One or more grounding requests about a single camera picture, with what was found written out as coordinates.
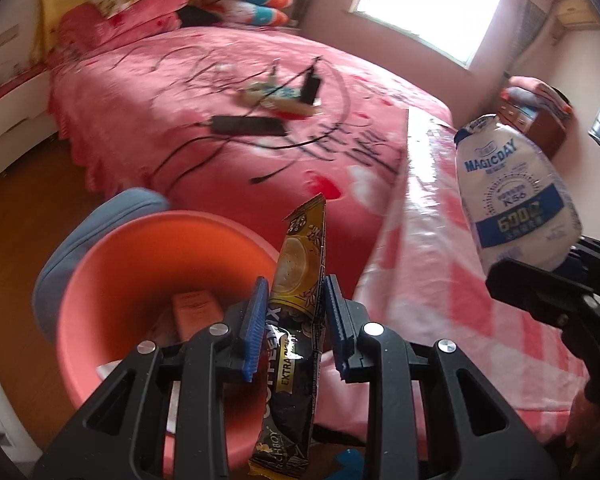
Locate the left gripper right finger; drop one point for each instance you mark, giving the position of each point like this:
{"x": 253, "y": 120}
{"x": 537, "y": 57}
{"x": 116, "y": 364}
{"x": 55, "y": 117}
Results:
{"x": 431, "y": 413}

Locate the folded blankets on cabinet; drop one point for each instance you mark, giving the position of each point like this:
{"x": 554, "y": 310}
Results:
{"x": 533, "y": 92}

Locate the right checked curtain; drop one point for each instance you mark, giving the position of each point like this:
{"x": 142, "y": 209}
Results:
{"x": 532, "y": 16}

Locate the black cloth on bed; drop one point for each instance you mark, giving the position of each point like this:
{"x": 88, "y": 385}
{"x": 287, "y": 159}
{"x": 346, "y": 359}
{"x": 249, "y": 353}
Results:
{"x": 194, "y": 16}

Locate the wooden cabinet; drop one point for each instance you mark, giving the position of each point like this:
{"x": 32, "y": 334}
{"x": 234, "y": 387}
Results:
{"x": 539, "y": 126}

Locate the white Magicday bottle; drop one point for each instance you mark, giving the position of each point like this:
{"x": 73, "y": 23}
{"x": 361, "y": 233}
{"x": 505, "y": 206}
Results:
{"x": 515, "y": 203}

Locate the blue stool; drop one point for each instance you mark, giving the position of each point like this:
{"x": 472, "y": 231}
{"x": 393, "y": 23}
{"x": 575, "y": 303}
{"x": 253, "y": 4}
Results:
{"x": 52, "y": 282}

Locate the white milk carton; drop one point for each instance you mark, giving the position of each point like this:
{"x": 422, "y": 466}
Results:
{"x": 194, "y": 311}

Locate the window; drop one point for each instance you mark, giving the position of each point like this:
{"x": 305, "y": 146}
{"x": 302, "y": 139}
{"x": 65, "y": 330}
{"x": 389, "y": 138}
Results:
{"x": 454, "y": 28}

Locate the black charger plug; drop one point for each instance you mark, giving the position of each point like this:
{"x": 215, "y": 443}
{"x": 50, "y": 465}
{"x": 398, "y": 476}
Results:
{"x": 309, "y": 90}

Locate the black gold coffee sachet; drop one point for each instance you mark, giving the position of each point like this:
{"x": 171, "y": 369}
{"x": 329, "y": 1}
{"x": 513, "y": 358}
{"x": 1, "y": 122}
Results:
{"x": 294, "y": 334}

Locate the pink folded quilt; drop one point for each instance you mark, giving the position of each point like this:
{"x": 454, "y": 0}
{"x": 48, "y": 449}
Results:
{"x": 85, "y": 30}

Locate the black smartphone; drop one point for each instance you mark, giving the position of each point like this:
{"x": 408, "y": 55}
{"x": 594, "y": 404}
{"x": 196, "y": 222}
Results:
{"x": 247, "y": 126}

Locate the power strip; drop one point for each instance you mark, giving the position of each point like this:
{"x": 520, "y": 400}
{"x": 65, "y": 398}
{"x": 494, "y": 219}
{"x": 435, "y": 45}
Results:
{"x": 284, "y": 100}

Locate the red checked plastic tablecloth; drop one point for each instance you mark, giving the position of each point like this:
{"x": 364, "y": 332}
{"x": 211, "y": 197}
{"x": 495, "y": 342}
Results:
{"x": 425, "y": 282}

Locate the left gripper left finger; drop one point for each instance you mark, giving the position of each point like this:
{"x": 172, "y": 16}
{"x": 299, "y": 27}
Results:
{"x": 119, "y": 432}

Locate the right hand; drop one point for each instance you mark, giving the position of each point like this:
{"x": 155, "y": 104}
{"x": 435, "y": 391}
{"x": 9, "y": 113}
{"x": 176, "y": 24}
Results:
{"x": 583, "y": 426}

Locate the air conditioner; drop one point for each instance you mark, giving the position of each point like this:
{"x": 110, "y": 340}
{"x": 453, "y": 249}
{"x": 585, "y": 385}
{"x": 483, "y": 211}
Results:
{"x": 574, "y": 16}

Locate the orange trash bin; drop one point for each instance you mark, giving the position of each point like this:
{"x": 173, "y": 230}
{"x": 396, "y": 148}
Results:
{"x": 121, "y": 295}

